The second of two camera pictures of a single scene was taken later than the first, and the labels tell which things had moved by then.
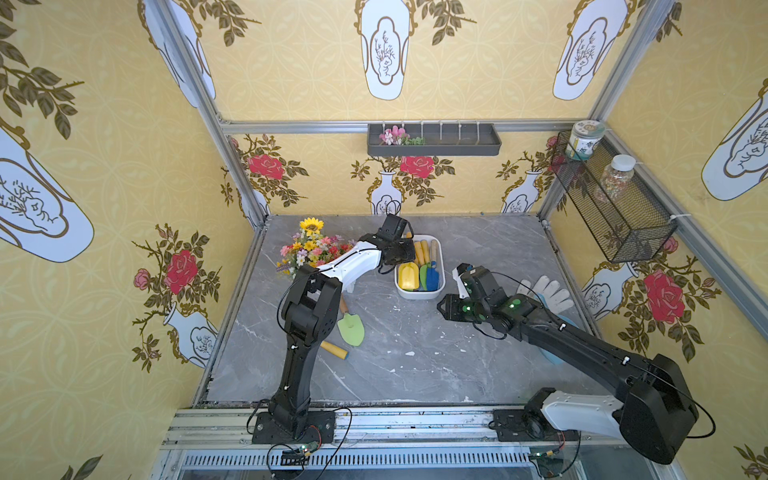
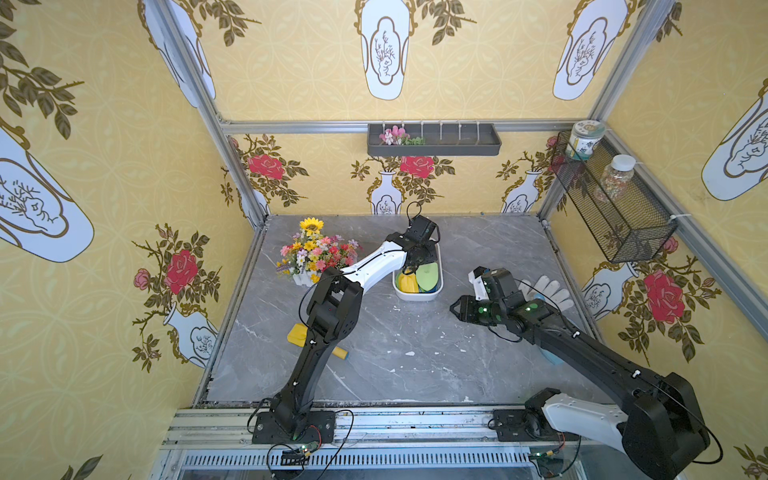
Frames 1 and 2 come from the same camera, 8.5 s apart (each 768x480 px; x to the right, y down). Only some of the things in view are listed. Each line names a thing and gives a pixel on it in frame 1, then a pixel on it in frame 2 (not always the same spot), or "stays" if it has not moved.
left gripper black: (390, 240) -> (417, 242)
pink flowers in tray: (398, 137) stays
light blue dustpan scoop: (551, 358) stays
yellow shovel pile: (408, 276) stays
